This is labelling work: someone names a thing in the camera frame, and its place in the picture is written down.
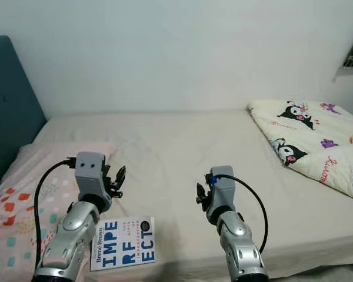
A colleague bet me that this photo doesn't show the white book blue letters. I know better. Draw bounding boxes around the white book blue letters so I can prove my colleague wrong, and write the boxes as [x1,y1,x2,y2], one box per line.
[90,216,156,272]

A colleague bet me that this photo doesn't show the pink patterned pillow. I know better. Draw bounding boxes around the pink patterned pillow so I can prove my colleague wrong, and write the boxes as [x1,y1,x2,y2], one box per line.
[0,141,118,282]

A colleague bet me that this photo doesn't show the mattress with cream sheet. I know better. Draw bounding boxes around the mattress with cream sheet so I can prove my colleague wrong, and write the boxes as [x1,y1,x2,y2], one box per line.
[32,110,353,277]

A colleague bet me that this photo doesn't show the cream cartoon print blanket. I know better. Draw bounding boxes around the cream cartoon print blanket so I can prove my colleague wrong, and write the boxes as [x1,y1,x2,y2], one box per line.
[247,99,353,203]

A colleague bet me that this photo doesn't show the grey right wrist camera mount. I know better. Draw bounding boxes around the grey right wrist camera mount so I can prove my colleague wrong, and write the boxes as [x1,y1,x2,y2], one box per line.
[209,166,236,212]

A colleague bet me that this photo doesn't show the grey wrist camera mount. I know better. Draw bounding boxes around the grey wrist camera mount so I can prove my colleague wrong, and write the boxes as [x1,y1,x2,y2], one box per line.
[75,152,106,197]
[209,166,236,212]

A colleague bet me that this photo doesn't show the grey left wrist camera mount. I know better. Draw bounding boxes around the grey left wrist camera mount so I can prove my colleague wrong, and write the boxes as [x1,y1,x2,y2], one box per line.
[75,152,106,197]

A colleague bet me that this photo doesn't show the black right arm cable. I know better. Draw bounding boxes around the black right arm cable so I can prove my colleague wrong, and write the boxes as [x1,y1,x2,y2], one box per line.
[213,174,269,254]

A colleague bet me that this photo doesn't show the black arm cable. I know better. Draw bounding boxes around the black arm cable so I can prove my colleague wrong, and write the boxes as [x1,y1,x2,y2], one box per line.
[33,157,78,271]
[213,174,269,254]

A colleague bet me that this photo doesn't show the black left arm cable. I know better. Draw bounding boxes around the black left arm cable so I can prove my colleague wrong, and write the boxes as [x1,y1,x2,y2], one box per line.
[33,157,78,271]

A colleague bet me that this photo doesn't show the teal upholstered bed frame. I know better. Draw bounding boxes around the teal upholstered bed frame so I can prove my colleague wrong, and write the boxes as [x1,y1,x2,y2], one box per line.
[0,35,48,194]

